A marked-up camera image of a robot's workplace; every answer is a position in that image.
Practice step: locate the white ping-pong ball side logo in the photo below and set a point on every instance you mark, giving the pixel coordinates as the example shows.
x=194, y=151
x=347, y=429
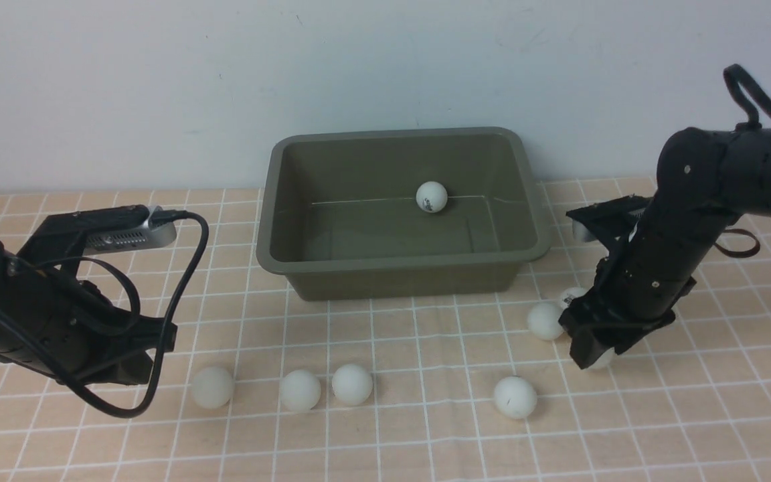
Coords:
x=603, y=361

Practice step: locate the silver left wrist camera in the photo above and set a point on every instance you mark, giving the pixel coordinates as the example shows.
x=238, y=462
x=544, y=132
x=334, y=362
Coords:
x=147, y=235

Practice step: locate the olive green plastic bin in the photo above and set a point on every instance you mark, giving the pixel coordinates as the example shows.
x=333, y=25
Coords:
x=340, y=220

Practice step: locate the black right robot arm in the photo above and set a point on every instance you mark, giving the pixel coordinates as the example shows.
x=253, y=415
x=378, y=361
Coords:
x=706, y=181

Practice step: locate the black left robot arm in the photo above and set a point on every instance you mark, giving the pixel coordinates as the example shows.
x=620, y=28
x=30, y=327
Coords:
x=52, y=253

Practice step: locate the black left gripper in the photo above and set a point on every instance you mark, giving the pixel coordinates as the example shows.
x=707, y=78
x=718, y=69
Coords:
x=97, y=342

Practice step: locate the white ping-pong ball top logo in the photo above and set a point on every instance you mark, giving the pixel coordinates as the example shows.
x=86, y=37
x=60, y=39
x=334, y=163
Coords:
x=568, y=295

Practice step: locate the white ping-pong ball with speck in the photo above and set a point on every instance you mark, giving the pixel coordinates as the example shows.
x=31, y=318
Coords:
x=515, y=397

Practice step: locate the plain white ping-pong ball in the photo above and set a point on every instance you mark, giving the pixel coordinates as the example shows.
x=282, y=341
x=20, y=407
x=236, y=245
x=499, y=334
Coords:
x=543, y=321

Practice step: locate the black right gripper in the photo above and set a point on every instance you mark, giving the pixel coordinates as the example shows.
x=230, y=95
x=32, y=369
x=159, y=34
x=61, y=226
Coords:
x=632, y=298

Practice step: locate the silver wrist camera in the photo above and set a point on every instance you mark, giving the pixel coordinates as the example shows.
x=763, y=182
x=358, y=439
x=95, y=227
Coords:
x=607, y=221
x=147, y=235

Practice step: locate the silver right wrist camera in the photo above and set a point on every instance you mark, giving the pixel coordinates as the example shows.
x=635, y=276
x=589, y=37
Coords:
x=607, y=221

